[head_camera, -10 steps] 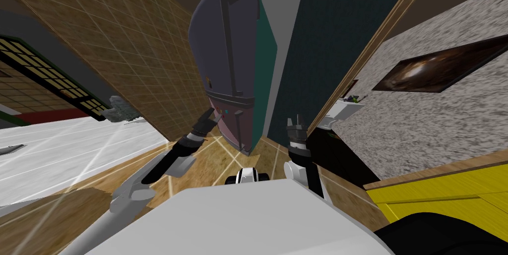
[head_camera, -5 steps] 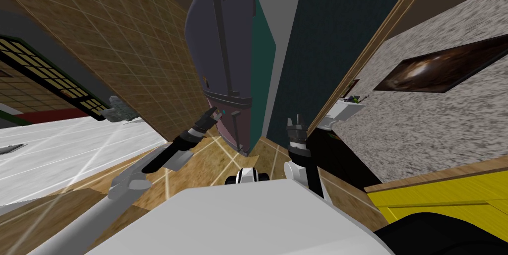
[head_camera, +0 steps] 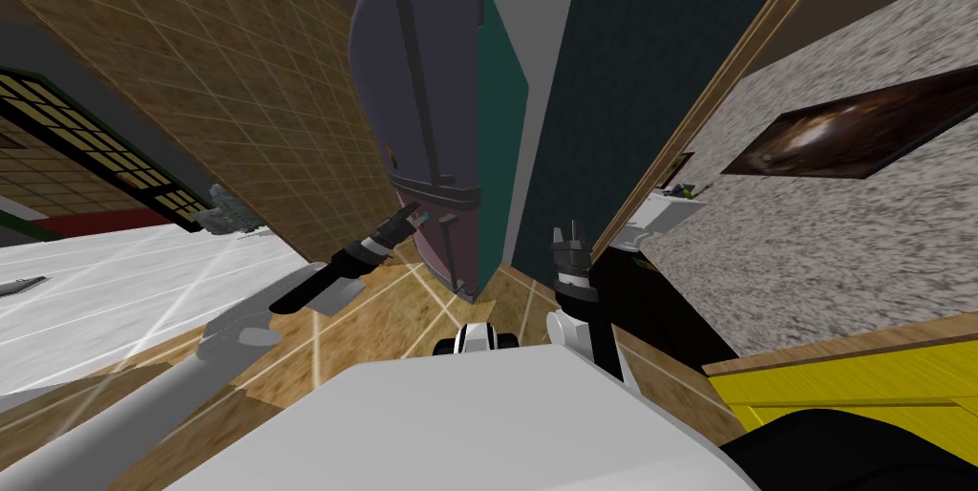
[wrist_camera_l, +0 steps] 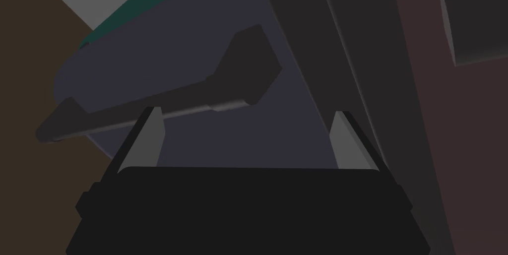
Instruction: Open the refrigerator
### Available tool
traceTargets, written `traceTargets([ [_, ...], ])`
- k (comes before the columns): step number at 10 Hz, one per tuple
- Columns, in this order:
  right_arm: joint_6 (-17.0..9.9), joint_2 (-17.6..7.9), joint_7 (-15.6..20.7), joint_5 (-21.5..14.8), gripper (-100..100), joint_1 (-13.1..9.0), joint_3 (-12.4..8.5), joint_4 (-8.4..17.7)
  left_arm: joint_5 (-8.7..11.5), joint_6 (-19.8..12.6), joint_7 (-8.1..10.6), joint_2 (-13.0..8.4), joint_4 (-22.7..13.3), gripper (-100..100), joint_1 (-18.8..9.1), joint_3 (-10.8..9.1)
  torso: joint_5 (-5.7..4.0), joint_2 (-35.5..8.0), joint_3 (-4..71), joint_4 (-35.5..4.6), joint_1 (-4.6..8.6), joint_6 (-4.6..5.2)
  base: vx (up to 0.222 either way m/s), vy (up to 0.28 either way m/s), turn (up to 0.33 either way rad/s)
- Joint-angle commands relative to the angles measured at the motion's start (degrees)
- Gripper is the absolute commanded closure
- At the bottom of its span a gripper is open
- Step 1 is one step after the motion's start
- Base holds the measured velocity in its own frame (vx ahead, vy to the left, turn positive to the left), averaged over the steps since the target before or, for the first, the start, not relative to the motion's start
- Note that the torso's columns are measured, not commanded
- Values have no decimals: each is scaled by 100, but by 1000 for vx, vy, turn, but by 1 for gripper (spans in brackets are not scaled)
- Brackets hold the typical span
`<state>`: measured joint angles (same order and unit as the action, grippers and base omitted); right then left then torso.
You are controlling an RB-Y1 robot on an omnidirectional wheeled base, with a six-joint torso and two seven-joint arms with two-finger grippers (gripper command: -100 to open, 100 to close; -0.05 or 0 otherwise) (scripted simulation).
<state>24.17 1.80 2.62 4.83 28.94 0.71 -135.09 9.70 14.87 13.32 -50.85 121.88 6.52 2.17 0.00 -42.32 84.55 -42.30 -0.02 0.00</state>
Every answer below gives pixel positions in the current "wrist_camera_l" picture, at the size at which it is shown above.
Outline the grey-blue drawer front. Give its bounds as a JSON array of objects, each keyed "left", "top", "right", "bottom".
[{"left": 53, "top": 0, "right": 338, "bottom": 169}]

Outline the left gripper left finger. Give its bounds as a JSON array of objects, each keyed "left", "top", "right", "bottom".
[{"left": 113, "top": 106, "right": 166, "bottom": 176}]

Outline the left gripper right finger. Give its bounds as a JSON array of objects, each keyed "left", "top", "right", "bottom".
[{"left": 329, "top": 110, "right": 384, "bottom": 173}]

